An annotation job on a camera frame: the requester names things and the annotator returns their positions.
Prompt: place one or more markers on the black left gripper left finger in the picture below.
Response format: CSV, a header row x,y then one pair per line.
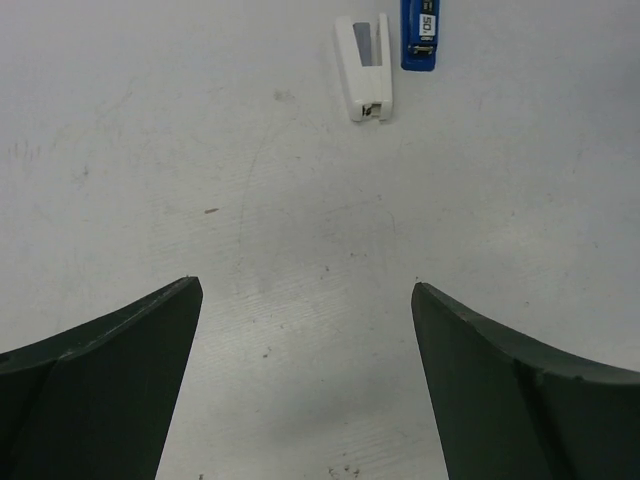
x,y
96,401

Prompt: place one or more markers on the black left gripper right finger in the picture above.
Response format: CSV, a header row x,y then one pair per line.
x,y
508,406

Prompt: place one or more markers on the white stapler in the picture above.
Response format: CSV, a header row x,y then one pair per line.
x,y
363,55

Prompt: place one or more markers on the blue and black stapler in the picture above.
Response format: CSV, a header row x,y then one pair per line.
x,y
419,34

